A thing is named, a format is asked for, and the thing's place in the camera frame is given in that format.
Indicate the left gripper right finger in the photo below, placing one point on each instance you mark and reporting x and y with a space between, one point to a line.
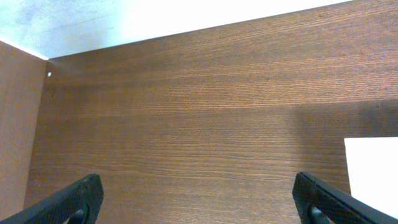
318 202

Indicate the white plastic cutlery tray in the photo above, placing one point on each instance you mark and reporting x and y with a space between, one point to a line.
372 171

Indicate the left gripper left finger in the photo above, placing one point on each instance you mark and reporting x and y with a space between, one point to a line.
80 202

